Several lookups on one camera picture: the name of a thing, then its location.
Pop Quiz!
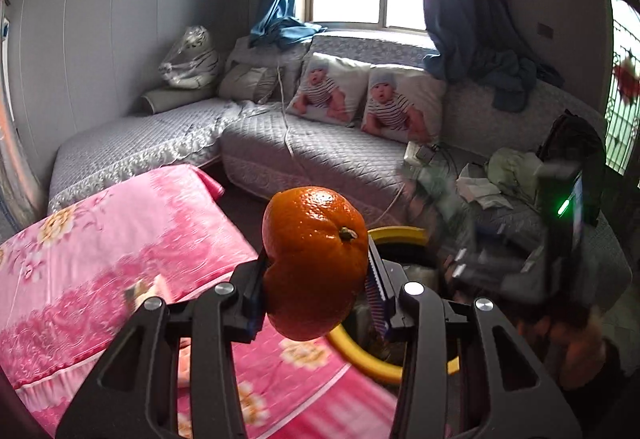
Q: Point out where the orange mandarin fruit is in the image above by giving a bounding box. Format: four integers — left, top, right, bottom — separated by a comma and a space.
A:
262, 187, 369, 341

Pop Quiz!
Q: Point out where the small beige carton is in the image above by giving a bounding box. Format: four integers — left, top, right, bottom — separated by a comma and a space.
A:
124, 274, 172, 315

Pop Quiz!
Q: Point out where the yellow rim trash bin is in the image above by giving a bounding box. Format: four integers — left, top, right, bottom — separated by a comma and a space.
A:
326, 225, 466, 387

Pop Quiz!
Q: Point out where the person's right hand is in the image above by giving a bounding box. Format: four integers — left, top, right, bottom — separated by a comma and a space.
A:
516, 309, 606, 389

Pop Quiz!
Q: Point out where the white crumpled cloth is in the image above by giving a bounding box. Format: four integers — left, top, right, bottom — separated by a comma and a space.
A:
456, 163, 513, 210

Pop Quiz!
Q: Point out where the light green cloth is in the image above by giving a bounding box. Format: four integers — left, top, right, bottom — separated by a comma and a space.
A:
486, 148, 542, 205

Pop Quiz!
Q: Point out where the pink floral table cloth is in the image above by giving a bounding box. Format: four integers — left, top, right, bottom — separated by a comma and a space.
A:
1, 165, 396, 438

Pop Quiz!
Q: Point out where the white power adapter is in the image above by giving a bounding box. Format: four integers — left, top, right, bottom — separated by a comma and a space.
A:
404, 141, 438, 167

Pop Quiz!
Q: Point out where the right baby print pillow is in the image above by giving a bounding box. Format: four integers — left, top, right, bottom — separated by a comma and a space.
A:
360, 64, 447, 146

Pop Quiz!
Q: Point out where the baby print pillow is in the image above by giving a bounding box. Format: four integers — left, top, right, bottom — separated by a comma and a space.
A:
286, 52, 371, 126
360, 64, 447, 146

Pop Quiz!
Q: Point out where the striped grey hanging sheet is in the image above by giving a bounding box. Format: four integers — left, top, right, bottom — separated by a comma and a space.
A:
1, 0, 47, 233

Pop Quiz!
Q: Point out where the grey quilted corner sofa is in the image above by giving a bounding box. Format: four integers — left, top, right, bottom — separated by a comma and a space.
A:
46, 32, 634, 320

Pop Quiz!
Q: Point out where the dark blue right curtain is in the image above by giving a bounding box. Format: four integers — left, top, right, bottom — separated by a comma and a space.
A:
423, 0, 564, 113

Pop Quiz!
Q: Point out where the left baby print pillow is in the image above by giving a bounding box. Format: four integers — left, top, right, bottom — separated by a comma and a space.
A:
286, 52, 371, 126

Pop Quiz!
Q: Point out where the grey bolster pillow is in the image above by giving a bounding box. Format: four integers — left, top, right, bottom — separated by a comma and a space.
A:
140, 87, 214, 115

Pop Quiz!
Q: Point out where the silver plastic bag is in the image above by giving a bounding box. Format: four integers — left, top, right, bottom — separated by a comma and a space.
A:
158, 25, 220, 90

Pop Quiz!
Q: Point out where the blue left curtain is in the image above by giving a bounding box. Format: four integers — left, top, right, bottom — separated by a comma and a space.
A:
248, 0, 323, 50

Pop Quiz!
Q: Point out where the white cable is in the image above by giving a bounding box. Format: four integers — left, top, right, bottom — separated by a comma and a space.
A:
274, 63, 407, 228

